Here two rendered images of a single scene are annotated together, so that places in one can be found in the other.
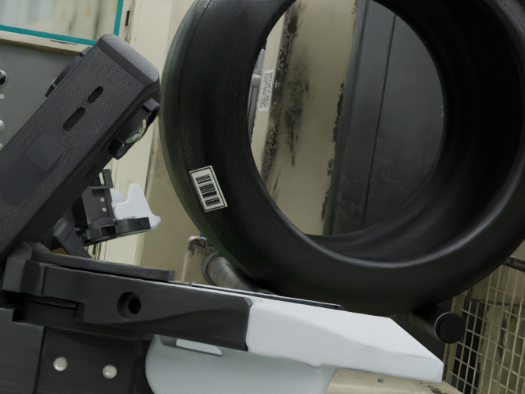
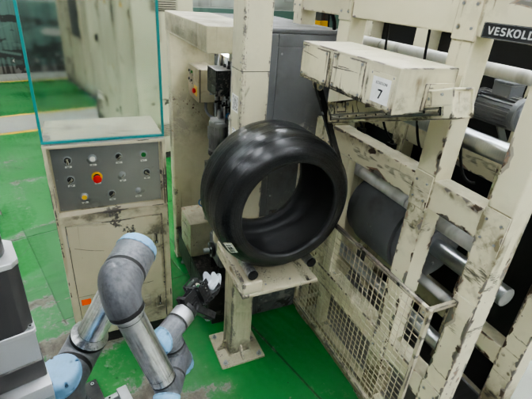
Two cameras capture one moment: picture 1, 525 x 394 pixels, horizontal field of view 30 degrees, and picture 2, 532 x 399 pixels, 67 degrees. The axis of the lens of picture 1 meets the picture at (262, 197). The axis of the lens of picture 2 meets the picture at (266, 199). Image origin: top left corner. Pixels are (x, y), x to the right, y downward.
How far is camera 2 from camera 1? 88 cm
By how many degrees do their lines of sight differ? 27
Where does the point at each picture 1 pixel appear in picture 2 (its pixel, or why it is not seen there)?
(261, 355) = not seen: outside the picture
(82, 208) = (202, 297)
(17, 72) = (125, 151)
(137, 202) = (214, 278)
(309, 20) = not seen: hidden behind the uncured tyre
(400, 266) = (295, 253)
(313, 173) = (254, 193)
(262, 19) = (243, 195)
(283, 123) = not seen: hidden behind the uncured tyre
